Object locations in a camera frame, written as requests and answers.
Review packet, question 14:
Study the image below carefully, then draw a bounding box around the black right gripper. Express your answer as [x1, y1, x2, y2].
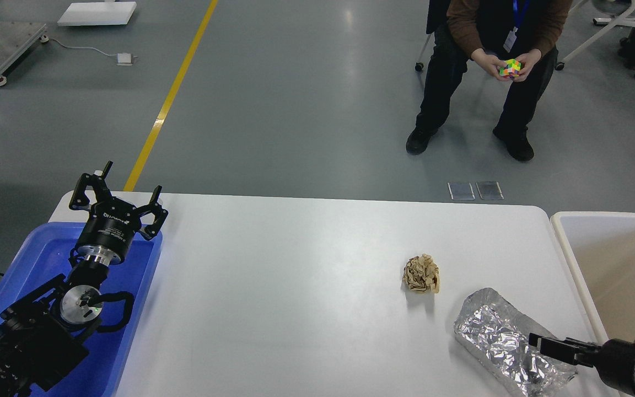
[528, 332, 635, 396]

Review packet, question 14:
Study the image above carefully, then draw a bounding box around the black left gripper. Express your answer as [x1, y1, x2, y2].
[69, 161, 169, 265]

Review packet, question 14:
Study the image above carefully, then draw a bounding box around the aluminium foil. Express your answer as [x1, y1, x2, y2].
[453, 287, 578, 396]

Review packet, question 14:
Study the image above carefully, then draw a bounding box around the colourful puzzle cube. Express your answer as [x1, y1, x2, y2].
[498, 60, 523, 79]

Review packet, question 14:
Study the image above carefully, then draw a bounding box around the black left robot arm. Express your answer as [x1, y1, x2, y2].
[0, 161, 168, 396]

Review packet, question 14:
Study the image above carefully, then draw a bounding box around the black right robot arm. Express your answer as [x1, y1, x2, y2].
[528, 332, 635, 396]

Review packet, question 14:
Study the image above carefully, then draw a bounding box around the person's left hand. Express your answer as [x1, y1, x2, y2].
[513, 49, 542, 83]

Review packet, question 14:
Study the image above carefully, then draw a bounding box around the person's right hand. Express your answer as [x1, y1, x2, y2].
[470, 48, 512, 82]

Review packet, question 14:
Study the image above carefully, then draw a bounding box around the beige plastic bin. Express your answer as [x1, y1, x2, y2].
[550, 211, 635, 342]

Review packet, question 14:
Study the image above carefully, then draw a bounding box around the blue plastic bin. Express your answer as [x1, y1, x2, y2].
[0, 222, 163, 397]

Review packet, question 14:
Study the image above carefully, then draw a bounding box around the right floor metal plate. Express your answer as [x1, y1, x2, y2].
[476, 181, 504, 200]

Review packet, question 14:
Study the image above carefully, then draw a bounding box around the floor metal plate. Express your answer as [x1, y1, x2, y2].
[448, 183, 476, 201]
[476, 181, 504, 200]

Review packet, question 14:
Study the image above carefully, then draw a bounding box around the white flat board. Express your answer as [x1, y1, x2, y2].
[57, 2, 138, 26]

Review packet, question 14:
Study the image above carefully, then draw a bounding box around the metal cart platform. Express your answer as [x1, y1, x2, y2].
[0, 21, 49, 87]

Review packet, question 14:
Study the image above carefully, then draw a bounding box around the crumpled brown paper ball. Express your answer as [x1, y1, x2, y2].
[402, 254, 441, 294]

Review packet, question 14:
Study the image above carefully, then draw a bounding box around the left floor metal plate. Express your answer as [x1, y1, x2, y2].
[448, 183, 476, 201]

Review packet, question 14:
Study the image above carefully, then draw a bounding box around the seated person in black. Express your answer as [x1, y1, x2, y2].
[405, 0, 573, 162]

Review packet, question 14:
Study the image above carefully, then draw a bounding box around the black chair with casters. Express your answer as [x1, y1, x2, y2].
[414, 1, 450, 73]

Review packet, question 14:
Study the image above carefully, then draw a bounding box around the white power adapter with cable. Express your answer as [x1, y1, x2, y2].
[40, 35, 138, 66]

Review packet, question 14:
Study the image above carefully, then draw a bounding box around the white chair frame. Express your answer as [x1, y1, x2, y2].
[555, 0, 635, 81]

